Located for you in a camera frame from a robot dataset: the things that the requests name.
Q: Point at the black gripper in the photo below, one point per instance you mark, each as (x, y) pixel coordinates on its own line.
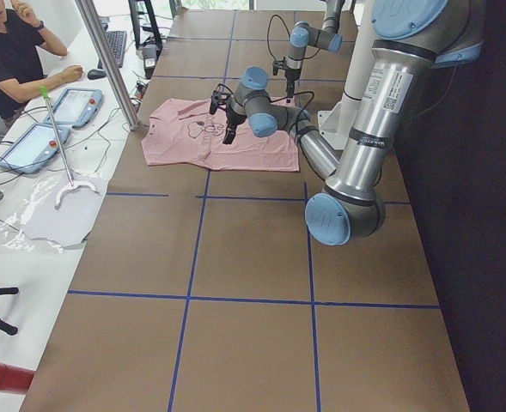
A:
(290, 78)
(232, 121)

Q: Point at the seated person black shirt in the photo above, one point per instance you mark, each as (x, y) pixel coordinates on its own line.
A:
(22, 76)

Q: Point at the blue teach pendant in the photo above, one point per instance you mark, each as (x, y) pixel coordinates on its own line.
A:
(75, 107)
(31, 151)

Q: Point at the far blue teach pendant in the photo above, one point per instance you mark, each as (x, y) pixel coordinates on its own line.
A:
(75, 107)

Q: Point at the aluminium frame post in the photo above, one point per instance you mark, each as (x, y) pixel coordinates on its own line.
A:
(91, 21)

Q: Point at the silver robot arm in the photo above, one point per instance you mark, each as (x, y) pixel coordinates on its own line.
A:
(304, 35)
(396, 43)

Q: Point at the red cylinder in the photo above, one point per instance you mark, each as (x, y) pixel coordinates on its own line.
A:
(15, 380)

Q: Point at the white paper sheet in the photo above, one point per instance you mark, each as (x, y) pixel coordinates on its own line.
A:
(69, 223)

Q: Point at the near blue teach pendant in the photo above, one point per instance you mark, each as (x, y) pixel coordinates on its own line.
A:
(31, 151)

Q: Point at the pink Snoopy t-shirt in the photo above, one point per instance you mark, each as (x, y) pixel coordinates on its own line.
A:
(183, 131)

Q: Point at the black keyboard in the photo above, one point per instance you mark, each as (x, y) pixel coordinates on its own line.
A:
(116, 39)

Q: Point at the black power adapter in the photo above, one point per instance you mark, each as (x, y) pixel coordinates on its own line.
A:
(149, 54)

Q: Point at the black computer mouse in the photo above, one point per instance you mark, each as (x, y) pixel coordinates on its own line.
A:
(96, 74)

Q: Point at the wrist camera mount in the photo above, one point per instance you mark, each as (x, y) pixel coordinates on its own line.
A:
(278, 65)
(220, 98)

